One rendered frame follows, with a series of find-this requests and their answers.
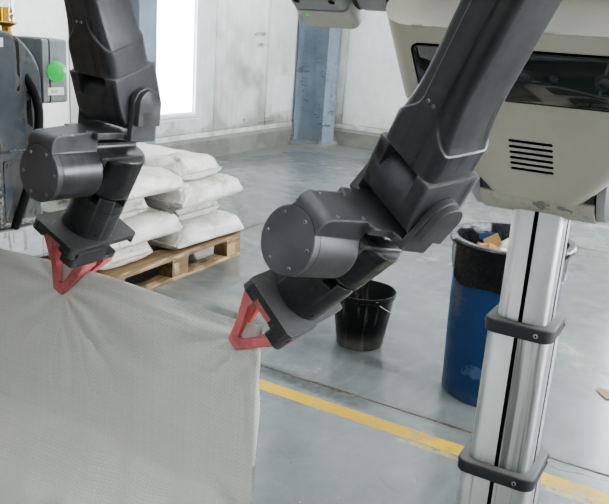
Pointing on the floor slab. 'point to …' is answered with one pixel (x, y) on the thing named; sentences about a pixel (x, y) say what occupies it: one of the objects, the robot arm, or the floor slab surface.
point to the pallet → (177, 261)
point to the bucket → (365, 316)
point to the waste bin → (475, 303)
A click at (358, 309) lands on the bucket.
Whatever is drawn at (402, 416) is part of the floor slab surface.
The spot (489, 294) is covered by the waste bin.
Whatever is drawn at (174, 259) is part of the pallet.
